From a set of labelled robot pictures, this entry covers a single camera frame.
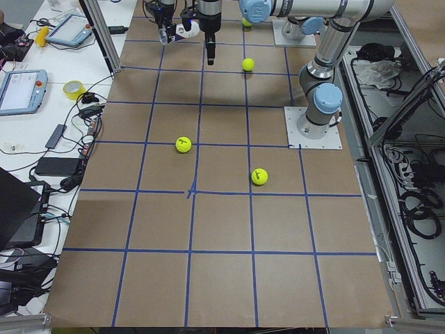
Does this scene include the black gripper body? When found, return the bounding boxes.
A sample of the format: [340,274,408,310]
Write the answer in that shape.
[197,0,222,33]
[156,0,176,24]

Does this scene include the clear tennis ball can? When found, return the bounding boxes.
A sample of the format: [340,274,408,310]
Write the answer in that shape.
[159,21,200,45]

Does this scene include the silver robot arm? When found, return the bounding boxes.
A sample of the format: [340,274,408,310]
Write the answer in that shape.
[143,1,323,46]
[238,0,394,127]

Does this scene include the tennis ball at far edge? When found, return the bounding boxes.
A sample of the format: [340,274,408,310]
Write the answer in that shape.
[242,18,252,27]

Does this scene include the tennis ball upper middle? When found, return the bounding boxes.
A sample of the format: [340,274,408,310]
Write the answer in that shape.
[242,58,255,72]

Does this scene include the tennis ball near centre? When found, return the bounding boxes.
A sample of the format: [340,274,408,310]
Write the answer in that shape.
[175,136,193,153]

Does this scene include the tennis ball lower right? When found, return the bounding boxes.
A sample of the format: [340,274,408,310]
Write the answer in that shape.
[250,168,268,186]

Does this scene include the blue teach pendant upper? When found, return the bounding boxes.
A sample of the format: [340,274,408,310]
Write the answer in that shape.
[45,14,92,48]

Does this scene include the blue teach pendant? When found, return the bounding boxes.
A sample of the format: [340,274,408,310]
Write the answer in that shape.
[1,70,48,116]
[45,14,92,48]

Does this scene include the yellow tape roll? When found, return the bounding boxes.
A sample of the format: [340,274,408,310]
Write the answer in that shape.
[63,80,86,100]

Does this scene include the yellow toy on table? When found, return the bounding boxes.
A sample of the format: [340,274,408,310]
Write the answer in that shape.
[34,26,50,47]

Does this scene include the grey usb hub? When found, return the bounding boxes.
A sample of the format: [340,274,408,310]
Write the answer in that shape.
[45,124,67,150]

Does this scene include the blue teach pendant lower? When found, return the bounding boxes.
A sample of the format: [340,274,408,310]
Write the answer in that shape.
[1,70,48,116]

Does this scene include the black power brick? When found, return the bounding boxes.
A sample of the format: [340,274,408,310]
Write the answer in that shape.
[35,157,79,177]

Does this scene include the crumpled white cloth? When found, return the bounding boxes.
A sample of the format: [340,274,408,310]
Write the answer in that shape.
[357,60,401,90]

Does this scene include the black laptop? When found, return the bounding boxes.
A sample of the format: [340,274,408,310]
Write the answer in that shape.
[1,169,49,251]

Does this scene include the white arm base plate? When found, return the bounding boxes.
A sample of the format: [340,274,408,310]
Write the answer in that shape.
[273,17,323,48]
[284,106,343,150]

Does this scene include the aluminium frame post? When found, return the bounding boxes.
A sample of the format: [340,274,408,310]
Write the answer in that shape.
[79,0,121,74]

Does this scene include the black coiled cables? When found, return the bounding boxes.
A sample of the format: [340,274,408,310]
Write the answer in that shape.
[398,189,443,241]

